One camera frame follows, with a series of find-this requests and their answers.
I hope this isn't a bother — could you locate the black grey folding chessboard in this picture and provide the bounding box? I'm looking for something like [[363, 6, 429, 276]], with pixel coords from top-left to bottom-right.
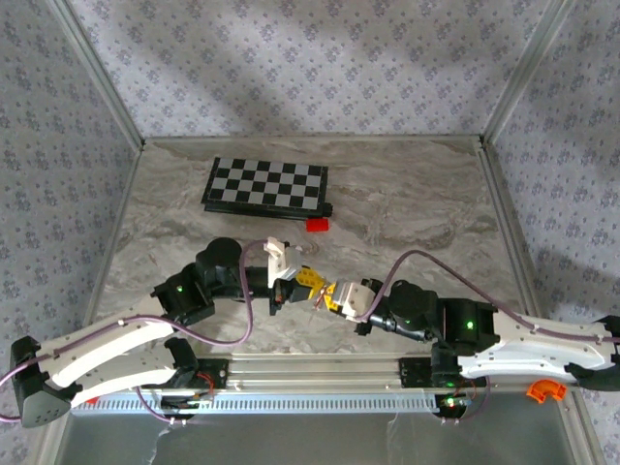
[[201, 156, 335, 222]]

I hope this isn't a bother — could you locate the orange curved plastic piece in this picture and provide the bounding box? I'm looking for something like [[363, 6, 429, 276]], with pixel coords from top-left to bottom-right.
[[526, 380, 567, 403]]

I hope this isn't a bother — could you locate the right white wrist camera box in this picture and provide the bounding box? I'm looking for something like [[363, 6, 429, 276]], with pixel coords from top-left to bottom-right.
[[333, 278, 378, 324]]

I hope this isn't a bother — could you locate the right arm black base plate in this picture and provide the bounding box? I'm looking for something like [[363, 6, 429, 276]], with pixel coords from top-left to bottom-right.
[[398, 356, 488, 388]]

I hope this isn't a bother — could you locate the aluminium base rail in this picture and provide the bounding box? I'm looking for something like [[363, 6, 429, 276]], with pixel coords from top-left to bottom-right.
[[62, 352, 580, 392]]

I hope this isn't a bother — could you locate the white slotted cable duct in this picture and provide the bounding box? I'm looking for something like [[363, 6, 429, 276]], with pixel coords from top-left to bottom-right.
[[70, 390, 440, 414]]

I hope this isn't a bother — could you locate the aluminium table side rail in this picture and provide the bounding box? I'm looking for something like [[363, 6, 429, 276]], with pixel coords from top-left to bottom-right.
[[79, 142, 146, 340], [477, 138, 568, 335]]

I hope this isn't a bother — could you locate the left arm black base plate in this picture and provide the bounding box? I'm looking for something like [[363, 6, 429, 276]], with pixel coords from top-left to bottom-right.
[[193, 357, 230, 389]]

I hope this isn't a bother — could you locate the aluminium frame post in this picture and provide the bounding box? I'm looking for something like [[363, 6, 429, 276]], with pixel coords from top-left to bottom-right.
[[47, 0, 146, 149], [481, 0, 577, 146]]

